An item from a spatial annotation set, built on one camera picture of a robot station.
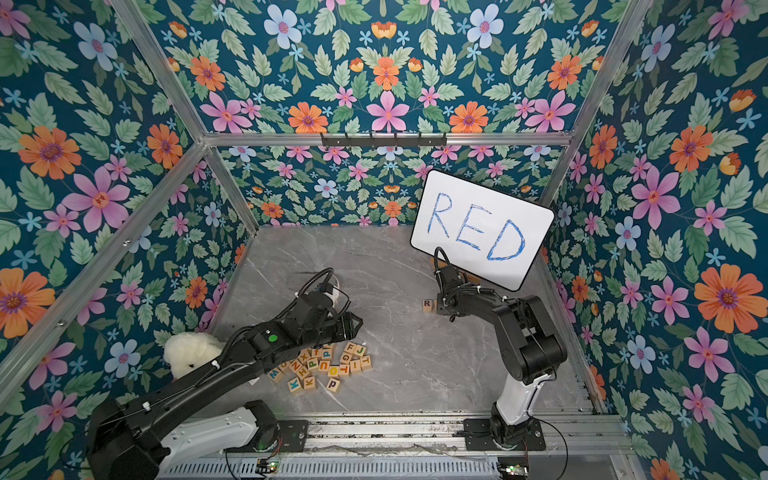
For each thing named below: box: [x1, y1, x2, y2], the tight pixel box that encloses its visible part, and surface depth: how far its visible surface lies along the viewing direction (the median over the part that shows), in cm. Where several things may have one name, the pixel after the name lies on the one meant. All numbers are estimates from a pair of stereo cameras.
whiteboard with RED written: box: [410, 170, 555, 291], surface depth 95 cm
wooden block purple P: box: [326, 377, 341, 393], surface depth 82 cm
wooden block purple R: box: [422, 299, 437, 313], surface depth 97 cm
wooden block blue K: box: [288, 377, 304, 396], surface depth 81 cm
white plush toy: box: [163, 332, 226, 379], surface depth 69 cm
